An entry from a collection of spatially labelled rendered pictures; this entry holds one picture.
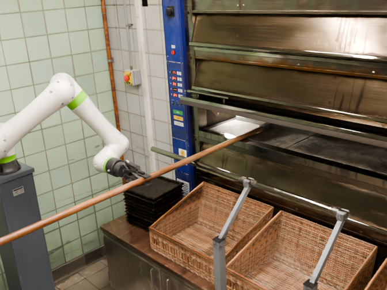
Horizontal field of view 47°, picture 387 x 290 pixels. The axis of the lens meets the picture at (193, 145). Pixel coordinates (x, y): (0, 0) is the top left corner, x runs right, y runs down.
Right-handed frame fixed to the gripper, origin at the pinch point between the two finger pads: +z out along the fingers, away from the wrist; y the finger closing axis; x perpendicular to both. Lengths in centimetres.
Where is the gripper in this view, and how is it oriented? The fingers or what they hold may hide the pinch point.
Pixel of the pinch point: (144, 179)
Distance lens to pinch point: 216.5
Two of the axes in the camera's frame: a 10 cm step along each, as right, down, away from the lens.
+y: 0.6, 9.4, 3.4
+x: -7.1, 2.8, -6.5
